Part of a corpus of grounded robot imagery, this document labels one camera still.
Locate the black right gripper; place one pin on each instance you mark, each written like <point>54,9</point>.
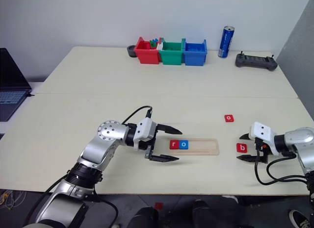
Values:
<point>261,152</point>

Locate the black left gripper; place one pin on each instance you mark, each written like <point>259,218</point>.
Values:
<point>147,144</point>

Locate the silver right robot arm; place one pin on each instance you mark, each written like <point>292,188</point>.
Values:
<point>300,142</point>

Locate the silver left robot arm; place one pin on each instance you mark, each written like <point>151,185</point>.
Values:
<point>98,149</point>

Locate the red letter b block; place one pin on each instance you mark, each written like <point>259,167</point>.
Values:
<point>242,147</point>

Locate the red letter r block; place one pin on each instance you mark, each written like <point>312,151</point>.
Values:
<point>174,144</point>

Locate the blue letter o block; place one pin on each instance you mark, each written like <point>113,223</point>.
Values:
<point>183,144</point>

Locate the red letter o block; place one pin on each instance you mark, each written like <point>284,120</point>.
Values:
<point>229,118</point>

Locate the wooden letter tray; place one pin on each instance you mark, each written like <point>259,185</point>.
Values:
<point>203,147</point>

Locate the small red floor block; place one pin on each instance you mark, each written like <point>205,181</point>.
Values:
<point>159,206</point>

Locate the dark grey remote controller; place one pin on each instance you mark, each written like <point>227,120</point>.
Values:
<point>255,61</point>

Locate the green plastic storage bin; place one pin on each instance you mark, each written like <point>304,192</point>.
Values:
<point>171,55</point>

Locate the black shoe with white laces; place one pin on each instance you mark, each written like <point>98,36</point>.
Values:
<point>303,219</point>

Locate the red plastic storage bin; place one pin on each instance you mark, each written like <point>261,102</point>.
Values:
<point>146,54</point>

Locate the blue plastic storage bin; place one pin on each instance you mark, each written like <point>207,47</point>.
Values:
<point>194,56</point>

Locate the dark grey round bowl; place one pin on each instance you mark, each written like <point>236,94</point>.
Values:
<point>131,52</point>

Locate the colourful toy bricks pile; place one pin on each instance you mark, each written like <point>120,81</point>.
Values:
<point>155,43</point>

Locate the blue drink can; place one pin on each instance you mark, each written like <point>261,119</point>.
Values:
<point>226,43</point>

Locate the dark laptop computer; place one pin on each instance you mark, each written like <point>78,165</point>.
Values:
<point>11,85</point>

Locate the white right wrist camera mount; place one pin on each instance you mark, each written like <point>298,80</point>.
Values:
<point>261,132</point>

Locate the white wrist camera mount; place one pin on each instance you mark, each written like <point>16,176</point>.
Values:
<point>261,132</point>
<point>144,130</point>

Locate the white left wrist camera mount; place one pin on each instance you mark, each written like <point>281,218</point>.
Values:
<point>144,130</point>

